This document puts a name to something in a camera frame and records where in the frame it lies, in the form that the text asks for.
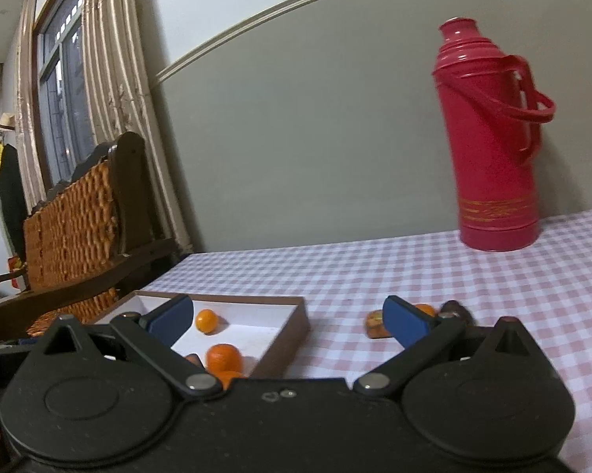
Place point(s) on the pink checkered tablecloth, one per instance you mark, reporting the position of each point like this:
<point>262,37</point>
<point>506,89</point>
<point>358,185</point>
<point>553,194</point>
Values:
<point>548,286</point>

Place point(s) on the straw hat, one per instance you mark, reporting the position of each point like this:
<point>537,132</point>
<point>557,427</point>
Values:
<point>7,121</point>

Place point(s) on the window with dark frame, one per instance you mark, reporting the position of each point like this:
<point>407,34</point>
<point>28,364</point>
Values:
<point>67,135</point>

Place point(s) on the black hanging coat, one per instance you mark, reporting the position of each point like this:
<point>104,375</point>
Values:
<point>13,203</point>

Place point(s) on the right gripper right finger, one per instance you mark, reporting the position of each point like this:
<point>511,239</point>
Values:
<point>424,340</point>

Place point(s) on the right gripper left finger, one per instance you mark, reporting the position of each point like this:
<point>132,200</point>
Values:
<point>148,340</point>

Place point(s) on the small kumquat orange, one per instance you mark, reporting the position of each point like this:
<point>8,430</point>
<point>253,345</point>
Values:
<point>207,321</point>

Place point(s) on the carrot piece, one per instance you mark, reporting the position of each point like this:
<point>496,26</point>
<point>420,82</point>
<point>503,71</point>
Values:
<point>195,359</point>

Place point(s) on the beige striped curtain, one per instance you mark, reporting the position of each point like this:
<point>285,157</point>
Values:
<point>117,94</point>

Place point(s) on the large tangerine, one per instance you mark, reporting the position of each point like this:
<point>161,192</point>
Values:
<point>227,377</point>
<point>224,358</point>

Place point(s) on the brown white cardboard box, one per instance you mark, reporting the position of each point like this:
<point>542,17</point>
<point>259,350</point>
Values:
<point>268,331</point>

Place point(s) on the wooden wicker sofa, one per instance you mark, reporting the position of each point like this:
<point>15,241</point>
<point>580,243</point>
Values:
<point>92,242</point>

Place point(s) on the medium back tangerine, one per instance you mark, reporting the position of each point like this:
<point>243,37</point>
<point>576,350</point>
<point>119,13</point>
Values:
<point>427,309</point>

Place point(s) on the large front tangerine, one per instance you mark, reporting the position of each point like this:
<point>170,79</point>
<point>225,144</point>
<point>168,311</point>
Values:
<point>227,377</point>

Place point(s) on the red thermos flask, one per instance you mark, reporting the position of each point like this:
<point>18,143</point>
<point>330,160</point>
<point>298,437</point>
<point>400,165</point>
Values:
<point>493,115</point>

